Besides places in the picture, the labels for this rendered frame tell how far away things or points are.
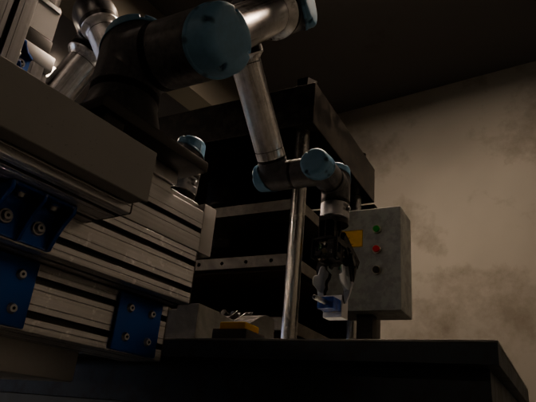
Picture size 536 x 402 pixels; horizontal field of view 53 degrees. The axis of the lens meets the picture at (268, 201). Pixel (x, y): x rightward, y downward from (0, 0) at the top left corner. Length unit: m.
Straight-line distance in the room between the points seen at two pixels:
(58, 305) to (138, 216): 0.17
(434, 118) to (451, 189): 0.61
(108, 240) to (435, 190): 3.35
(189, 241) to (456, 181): 3.19
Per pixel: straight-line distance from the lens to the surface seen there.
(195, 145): 1.35
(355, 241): 2.09
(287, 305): 1.97
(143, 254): 0.82
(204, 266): 2.30
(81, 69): 1.53
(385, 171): 4.19
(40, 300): 0.77
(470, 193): 3.89
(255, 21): 1.03
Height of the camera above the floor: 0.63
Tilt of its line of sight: 23 degrees up
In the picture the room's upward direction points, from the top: 6 degrees clockwise
